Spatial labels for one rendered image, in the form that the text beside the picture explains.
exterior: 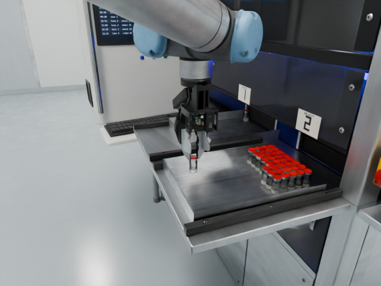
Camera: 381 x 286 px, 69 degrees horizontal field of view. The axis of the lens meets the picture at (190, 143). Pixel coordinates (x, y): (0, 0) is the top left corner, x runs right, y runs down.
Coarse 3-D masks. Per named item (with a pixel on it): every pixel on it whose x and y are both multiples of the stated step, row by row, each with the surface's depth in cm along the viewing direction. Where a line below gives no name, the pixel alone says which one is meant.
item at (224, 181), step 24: (264, 144) 89; (168, 168) 74; (216, 168) 81; (240, 168) 81; (192, 192) 69; (216, 192) 69; (240, 192) 69; (264, 192) 69; (288, 192) 63; (312, 192) 66; (192, 216) 58
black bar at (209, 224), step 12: (324, 192) 66; (336, 192) 66; (276, 204) 62; (288, 204) 62; (300, 204) 64; (216, 216) 58; (228, 216) 58; (240, 216) 58; (252, 216) 60; (264, 216) 61; (192, 228) 55; (204, 228) 56; (216, 228) 57
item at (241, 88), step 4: (240, 88) 106; (244, 88) 103; (248, 88) 101; (240, 92) 106; (244, 92) 104; (248, 92) 101; (240, 96) 107; (248, 96) 101; (244, 100) 104; (248, 100) 102
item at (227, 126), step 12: (228, 120) 119; (240, 120) 119; (192, 132) 106; (216, 132) 106; (228, 132) 106; (240, 132) 106; (252, 132) 106; (264, 132) 98; (276, 132) 100; (192, 144) 90
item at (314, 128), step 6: (300, 114) 77; (306, 114) 75; (312, 114) 73; (300, 120) 77; (306, 120) 75; (312, 120) 73; (318, 120) 71; (300, 126) 78; (306, 126) 76; (312, 126) 73; (318, 126) 71; (306, 132) 76; (312, 132) 74; (318, 132) 72
